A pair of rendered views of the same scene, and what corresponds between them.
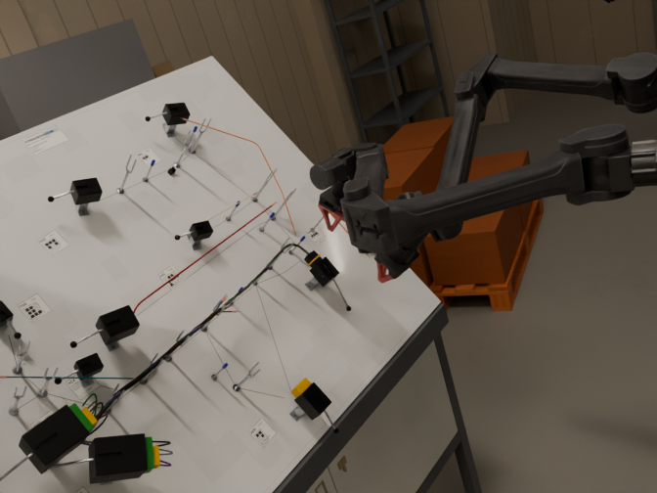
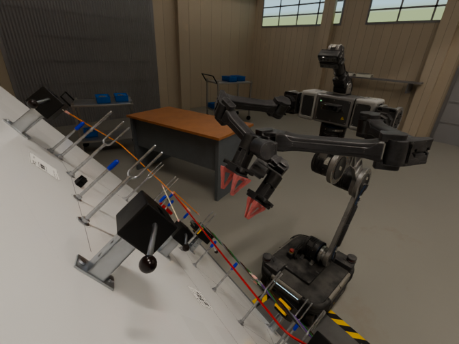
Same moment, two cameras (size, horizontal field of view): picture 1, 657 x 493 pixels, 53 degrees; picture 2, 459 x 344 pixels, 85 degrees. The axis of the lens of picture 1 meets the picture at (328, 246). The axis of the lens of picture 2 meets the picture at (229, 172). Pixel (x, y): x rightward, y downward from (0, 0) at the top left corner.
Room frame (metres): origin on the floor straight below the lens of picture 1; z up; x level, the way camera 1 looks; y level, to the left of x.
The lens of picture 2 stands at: (1.37, 0.69, 1.71)
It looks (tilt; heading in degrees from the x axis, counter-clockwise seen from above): 26 degrees down; 278
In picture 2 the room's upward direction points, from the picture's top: 3 degrees clockwise
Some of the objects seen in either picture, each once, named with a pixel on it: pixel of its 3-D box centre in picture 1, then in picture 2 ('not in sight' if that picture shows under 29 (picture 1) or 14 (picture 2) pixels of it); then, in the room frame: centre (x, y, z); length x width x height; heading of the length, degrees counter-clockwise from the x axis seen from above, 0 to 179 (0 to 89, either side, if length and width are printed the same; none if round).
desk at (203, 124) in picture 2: not in sight; (189, 148); (2.42, -2.57, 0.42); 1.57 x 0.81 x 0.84; 156
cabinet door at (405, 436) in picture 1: (398, 440); not in sight; (1.48, -0.02, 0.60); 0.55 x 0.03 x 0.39; 136
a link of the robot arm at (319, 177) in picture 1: (347, 170); (264, 145); (1.37, -0.09, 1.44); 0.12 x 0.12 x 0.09; 40
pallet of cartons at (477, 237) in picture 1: (451, 203); not in sight; (3.60, -0.77, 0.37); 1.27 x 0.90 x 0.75; 144
